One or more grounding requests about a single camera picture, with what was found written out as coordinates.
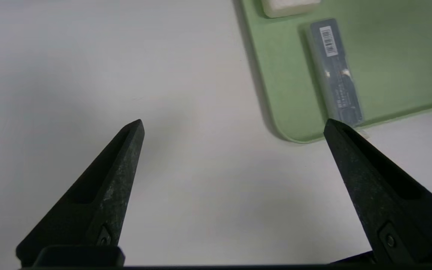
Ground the light green plastic tray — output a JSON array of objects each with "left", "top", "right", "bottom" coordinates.
[{"left": 240, "top": 0, "right": 432, "bottom": 144}]

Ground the white rectangular soap block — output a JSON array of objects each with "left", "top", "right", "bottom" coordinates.
[{"left": 261, "top": 0, "right": 321, "bottom": 18}]

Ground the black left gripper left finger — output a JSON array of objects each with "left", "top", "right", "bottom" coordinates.
[{"left": 16, "top": 119, "right": 145, "bottom": 265}]

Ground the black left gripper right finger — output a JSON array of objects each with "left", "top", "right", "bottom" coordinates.
[{"left": 323, "top": 119, "right": 432, "bottom": 266}]

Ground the grey translucent pen case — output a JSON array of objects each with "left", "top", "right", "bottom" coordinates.
[{"left": 306, "top": 19, "right": 364, "bottom": 128}]

